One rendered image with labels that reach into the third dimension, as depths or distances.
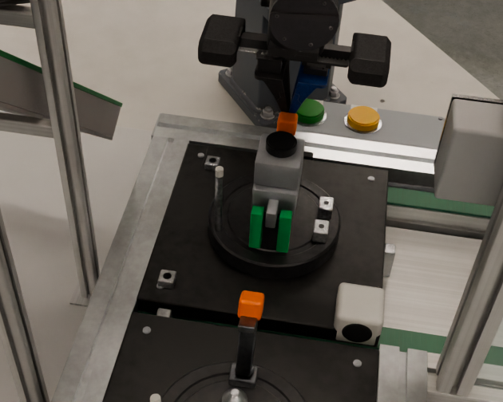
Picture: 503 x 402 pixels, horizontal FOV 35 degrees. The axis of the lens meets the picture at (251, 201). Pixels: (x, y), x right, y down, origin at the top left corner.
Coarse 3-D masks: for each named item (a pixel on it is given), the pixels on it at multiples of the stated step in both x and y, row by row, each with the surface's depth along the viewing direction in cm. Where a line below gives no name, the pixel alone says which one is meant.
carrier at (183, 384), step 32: (160, 320) 76; (128, 352) 74; (160, 352) 74; (192, 352) 74; (224, 352) 74; (256, 352) 74; (288, 352) 74; (320, 352) 75; (352, 352) 75; (128, 384) 71; (160, 384) 71; (192, 384) 69; (224, 384) 69; (256, 384) 70; (288, 384) 70; (320, 384) 72; (352, 384) 72
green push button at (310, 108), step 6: (306, 102) 101; (312, 102) 101; (318, 102) 101; (300, 108) 100; (306, 108) 100; (312, 108) 100; (318, 108) 100; (300, 114) 99; (306, 114) 99; (312, 114) 100; (318, 114) 100; (300, 120) 100; (306, 120) 99; (312, 120) 100; (318, 120) 100
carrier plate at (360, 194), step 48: (192, 144) 95; (192, 192) 89; (336, 192) 90; (384, 192) 90; (192, 240) 84; (384, 240) 85; (144, 288) 79; (192, 288) 79; (240, 288) 80; (288, 288) 80; (336, 288) 80
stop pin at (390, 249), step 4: (388, 244) 85; (392, 244) 85; (388, 248) 85; (392, 248) 85; (388, 252) 84; (392, 252) 84; (384, 256) 85; (388, 256) 85; (392, 256) 85; (384, 260) 85; (388, 260) 85; (392, 260) 85; (384, 264) 86; (388, 264) 86; (392, 264) 86; (384, 268) 86; (388, 268) 86; (384, 272) 87; (388, 272) 86; (384, 276) 87; (388, 276) 87
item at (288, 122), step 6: (282, 114) 83; (288, 114) 83; (294, 114) 83; (282, 120) 82; (288, 120) 82; (294, 120) 82; (282, 126) 82; (288, 126) 82; (294, 126) 82; (294, 132) 83
